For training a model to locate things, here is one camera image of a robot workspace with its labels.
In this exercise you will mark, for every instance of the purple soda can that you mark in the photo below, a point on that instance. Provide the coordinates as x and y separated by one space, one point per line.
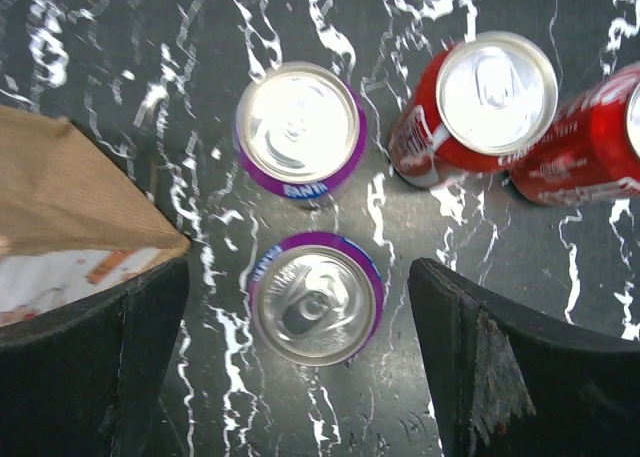
300 133
316 298

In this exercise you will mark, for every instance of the printed canvas tote bag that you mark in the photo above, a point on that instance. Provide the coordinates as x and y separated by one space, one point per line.
72 223

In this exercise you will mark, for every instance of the red cola can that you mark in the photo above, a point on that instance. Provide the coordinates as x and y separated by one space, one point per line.
591 151
479 107

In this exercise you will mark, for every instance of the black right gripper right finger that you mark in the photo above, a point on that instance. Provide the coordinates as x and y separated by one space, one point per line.
507 380

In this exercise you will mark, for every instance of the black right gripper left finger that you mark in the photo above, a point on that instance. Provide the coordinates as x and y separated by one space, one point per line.
84 379

